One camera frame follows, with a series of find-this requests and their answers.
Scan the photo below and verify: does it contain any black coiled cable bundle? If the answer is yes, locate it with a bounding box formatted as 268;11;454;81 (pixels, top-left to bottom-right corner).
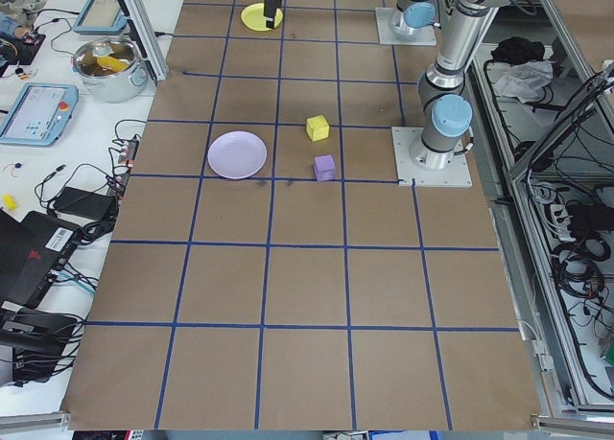
551;238;608;316

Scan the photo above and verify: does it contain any yellow plate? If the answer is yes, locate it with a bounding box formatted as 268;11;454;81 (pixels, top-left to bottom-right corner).
240;2;285;32

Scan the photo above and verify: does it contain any black plug strip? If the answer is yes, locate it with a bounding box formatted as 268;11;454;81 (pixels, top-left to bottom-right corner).
107;136;141;195

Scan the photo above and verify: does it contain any metal bar frame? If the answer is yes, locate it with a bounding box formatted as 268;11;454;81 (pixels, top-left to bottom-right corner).
467;0;614;420

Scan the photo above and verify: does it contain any white power strip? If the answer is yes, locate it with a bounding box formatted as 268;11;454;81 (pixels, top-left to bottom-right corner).
546;203;577;243

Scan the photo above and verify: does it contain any small grey bracket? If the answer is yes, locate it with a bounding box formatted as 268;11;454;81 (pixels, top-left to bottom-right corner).
530;338;554;373

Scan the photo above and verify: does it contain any black power adapter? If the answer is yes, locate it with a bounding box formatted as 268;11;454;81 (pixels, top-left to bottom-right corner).
51;186;117;220

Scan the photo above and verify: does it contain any purple plate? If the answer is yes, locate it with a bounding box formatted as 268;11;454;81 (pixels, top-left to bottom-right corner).
206;130;269;181

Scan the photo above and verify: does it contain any purple foam block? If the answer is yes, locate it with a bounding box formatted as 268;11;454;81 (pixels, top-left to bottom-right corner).
313;153;337;182

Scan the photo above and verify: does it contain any black docking device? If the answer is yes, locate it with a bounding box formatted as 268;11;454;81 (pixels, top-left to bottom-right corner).
0;310;83;388

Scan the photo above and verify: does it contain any glass pot lid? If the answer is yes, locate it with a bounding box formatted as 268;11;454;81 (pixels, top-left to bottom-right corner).
74;36;141;78

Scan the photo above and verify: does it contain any aluminium table rail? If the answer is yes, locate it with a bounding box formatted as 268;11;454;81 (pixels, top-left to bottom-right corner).
530;412;614;432
0;409;72;431

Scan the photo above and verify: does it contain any steel cooking pot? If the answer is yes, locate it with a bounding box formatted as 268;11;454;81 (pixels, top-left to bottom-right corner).
71;35;148;104

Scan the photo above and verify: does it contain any black cloth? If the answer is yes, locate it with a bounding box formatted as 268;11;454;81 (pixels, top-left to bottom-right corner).
489;35;547;63

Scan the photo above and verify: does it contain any yellow foam block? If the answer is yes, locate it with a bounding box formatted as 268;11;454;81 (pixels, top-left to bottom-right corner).
305;115;331;143

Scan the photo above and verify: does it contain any aluminium profile post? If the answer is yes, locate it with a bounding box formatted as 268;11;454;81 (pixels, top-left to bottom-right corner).
106;0;170;82

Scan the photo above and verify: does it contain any black computer red logo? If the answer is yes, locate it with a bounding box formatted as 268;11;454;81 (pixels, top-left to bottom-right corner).
0;209;83;312

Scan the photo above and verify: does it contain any white crumpled cloth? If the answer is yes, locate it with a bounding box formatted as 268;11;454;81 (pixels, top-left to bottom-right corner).
493;58;557;102

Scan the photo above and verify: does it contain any light blue teach pendant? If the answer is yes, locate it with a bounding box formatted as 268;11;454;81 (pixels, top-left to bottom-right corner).
73;0;130;35
0;82;80;148

